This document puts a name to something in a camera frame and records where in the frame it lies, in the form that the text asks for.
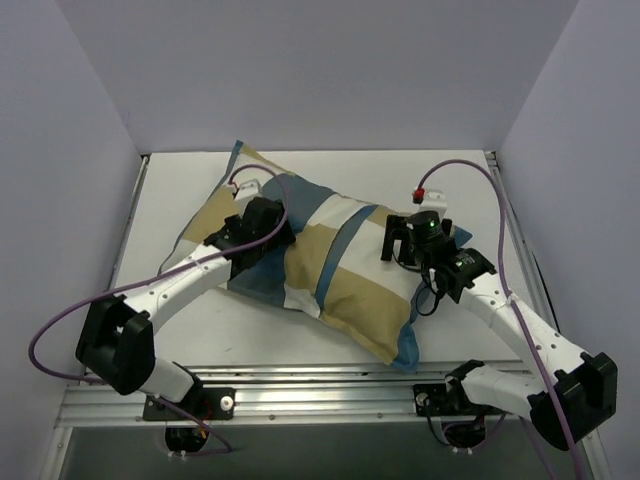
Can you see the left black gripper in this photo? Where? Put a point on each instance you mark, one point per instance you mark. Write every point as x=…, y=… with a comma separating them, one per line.
x=270, y=211

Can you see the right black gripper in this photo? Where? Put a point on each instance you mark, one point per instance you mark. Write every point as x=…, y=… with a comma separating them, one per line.
x=400, y=240

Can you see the blue beige white pillowcase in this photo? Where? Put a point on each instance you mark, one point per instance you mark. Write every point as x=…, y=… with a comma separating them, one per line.
x=333, y=272

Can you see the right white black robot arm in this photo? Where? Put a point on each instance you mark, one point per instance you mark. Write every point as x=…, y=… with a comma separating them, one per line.
x=568, y=392

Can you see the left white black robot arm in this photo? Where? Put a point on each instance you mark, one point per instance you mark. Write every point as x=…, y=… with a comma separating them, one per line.
x=204, y=269

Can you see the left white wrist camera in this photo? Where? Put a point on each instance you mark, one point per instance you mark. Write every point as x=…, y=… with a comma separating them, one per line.
x=244, y=191

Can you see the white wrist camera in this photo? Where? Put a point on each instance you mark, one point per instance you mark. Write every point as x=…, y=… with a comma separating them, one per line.
x=430, y=200
x=244, y=191

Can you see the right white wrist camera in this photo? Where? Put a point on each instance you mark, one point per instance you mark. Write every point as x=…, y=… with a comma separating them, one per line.
x=430, y=200

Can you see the left aluminium side rail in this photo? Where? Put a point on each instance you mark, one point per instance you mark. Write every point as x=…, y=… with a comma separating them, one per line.
x=135, y=200

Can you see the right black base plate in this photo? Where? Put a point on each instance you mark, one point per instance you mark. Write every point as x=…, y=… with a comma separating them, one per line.
x=432, y=399

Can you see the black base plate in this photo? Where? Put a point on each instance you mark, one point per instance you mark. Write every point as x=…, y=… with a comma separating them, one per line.
x=432, y=399
x=211, y=403

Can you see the aluminium front rail frame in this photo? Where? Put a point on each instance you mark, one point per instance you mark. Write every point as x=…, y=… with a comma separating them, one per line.
x=281, y=395

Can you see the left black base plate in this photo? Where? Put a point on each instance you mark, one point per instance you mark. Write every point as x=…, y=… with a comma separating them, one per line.
x=211, y=403

